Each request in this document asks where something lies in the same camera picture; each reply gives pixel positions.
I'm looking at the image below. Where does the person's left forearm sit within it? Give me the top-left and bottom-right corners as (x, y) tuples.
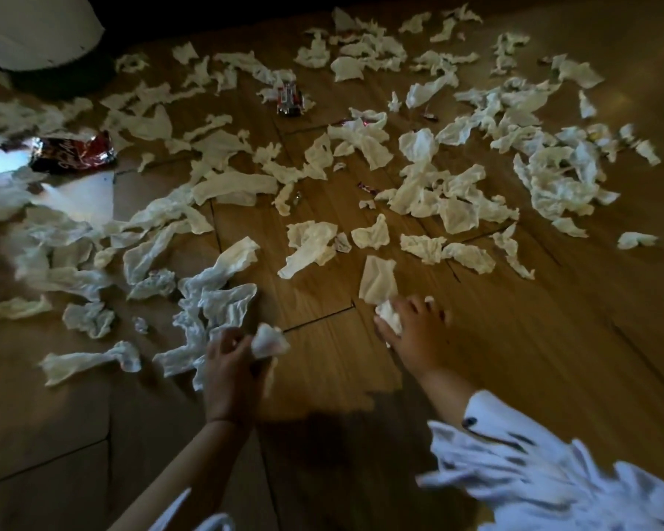
(106, 419), (253, 531)

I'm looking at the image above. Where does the person's left hand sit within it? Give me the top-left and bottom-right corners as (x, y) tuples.
(201, 326), (278, 426)

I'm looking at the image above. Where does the white paper sheet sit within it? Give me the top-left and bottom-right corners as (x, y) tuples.
(38, 170), (117, 223)

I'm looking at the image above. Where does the red and white candy wrapper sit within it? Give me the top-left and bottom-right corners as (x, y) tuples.
(276, 80), (306, 117)

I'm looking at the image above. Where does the red foil snack bag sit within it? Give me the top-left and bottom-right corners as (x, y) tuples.
(29, 131), (115, 173)

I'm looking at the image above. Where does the person's right forearm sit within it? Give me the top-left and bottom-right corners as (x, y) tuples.
(412, 367), (479, 426)

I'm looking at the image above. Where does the person's right hand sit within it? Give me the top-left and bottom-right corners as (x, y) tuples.
(373, 294), (450, 379)

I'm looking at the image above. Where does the tissue wad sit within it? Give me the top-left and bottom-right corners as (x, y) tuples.
(250, 323), (292, 360)
(374, 297), (405, 336)

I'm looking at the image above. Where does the white shirt sleeve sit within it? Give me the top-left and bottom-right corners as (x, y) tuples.
(146, 487), (234, 531)
(416, 388), (664, 531)

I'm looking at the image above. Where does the scatter of white tissues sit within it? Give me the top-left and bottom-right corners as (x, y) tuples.
(0, 5), (663, 391)

